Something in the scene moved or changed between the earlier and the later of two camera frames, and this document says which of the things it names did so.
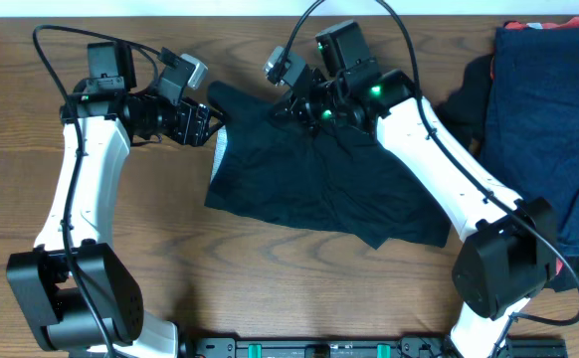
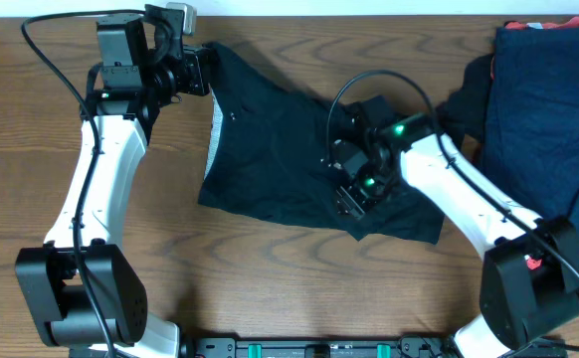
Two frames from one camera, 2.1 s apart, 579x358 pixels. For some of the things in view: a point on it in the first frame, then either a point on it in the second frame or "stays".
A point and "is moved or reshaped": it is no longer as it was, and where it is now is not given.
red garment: (515, 24) stays
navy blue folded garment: (546, 126) stays
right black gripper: (297, 112) to (355, 203)
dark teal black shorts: (339, 178) is moved or reshaped
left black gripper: (190, 127) to (198, 69)
